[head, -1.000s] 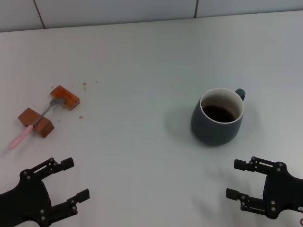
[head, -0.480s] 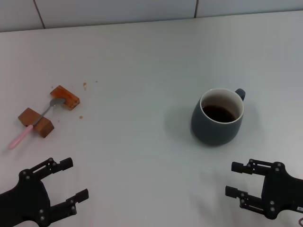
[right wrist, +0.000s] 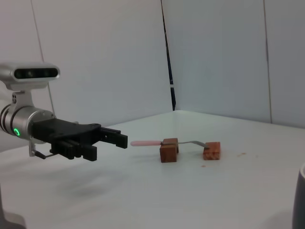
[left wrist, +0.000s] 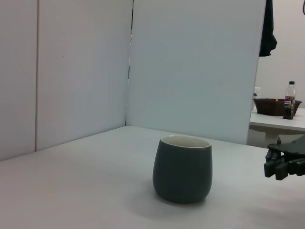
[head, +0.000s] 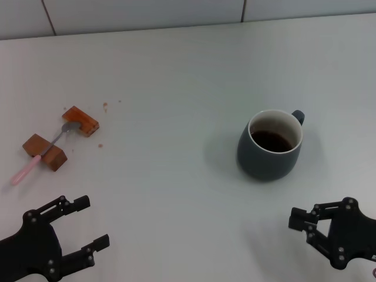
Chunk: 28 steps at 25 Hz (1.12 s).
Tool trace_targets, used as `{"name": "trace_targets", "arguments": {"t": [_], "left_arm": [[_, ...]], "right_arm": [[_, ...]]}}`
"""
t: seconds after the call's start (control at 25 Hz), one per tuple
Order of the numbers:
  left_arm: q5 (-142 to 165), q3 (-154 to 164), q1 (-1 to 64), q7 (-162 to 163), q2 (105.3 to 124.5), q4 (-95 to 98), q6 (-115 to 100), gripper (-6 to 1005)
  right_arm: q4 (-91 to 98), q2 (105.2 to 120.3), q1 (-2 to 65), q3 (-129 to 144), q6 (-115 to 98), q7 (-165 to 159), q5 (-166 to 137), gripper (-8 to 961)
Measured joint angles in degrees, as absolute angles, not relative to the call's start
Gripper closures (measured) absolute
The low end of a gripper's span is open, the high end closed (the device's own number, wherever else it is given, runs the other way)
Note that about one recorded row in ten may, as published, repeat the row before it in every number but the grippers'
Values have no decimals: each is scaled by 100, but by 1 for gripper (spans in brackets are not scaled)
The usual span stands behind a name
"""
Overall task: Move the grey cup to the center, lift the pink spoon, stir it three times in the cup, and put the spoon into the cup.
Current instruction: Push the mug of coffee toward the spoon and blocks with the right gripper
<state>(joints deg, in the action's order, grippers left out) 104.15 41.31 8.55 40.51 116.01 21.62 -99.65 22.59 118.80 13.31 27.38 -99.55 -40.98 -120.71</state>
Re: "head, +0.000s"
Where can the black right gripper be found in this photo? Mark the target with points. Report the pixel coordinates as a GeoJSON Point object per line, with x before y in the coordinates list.
{"type": "Point", "coordinates": [358, 235]}

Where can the notched wooden block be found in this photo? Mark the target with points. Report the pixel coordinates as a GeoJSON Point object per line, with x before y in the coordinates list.
{"type": "Point", "coordinates": [55, 160]}

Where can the flat wooden block, stained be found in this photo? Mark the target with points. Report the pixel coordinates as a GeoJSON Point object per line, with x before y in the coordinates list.
{"type": "Point", "coordinates": [88, 123]}

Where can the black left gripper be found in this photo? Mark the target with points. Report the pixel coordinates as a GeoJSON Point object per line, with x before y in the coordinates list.
{"type": "Point", "coordinates": [29, 252]}

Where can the grey ceramic cup with coffee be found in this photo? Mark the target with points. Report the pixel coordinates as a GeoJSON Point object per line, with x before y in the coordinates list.
{"type": "Point", "coordinates": [264, 164]}

